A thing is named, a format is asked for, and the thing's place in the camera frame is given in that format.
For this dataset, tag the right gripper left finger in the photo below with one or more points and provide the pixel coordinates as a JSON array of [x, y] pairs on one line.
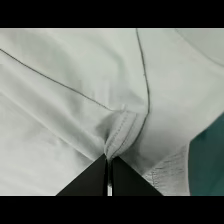
[[90, 181]]

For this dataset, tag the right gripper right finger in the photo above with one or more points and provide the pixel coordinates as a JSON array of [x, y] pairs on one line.
[[131, 181]]

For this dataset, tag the white T-shirt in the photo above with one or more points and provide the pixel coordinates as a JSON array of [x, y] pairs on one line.
[[66, 100]]

